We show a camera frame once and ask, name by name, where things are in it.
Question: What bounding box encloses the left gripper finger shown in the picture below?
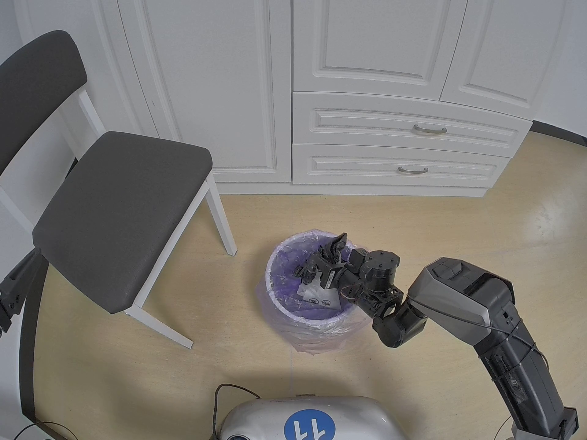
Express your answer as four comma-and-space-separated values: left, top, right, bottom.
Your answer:
0, 248, 41, 315

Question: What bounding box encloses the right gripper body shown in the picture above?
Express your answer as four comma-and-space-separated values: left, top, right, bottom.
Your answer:
319, 264, 363, 294

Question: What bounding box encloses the white printed wrapper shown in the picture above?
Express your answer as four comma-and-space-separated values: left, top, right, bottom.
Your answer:
298, 282, 342, 311

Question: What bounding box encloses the black plastic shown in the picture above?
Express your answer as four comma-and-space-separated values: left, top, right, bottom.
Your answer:
293, 232, 351, 285

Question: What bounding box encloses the purple plastic bag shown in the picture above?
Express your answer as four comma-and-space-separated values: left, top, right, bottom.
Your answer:
255, 229, 370, 354

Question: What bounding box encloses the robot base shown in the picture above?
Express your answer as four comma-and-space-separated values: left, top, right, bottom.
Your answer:
221, 396, 409, 440

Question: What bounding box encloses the white trash bin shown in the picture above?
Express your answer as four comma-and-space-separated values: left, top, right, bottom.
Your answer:
266, 232, 367, 347

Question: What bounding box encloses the white chair dark grey seat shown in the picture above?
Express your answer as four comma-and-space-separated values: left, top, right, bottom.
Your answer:
0, 30, 238, 349

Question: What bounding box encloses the white wardrobe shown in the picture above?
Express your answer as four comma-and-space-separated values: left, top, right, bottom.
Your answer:
14, 0, 569, 198

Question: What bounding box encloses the black cable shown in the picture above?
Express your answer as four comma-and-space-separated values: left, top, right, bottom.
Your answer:
212, 383, 262, 440

